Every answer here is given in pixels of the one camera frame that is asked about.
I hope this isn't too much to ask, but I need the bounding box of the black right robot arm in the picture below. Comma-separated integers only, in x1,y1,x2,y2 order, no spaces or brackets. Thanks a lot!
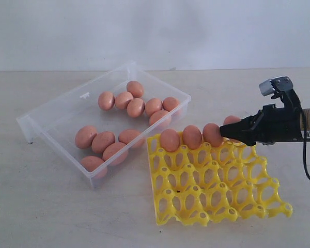
220,104,310,146

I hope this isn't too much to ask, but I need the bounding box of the brown egg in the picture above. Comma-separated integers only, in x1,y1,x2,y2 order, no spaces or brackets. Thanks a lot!
91,131,116,153
98,91,115,111
149,110,172,129
115,91,133,110
118,129,145,149
203,123,224,147
145,98,163,117
160,129,180,152
163,97,180,112
223,115,241,143
126,81,144,98
75,125,98,149
102,142,129,166
80,156,108,179
182,125,203,149
127,98,145,118

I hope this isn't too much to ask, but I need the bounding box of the clear plastic bin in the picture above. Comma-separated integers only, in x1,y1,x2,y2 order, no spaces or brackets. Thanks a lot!
17,61,191,189

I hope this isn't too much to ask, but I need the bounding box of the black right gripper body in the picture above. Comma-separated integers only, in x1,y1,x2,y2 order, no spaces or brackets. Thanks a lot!
252,104,303,145

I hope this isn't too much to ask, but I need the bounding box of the yellow plastic egg tray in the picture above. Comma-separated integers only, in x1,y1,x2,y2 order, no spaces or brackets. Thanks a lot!
147,135,293,226

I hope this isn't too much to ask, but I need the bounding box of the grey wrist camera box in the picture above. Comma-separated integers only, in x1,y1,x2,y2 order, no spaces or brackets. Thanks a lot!
259,76,293,96

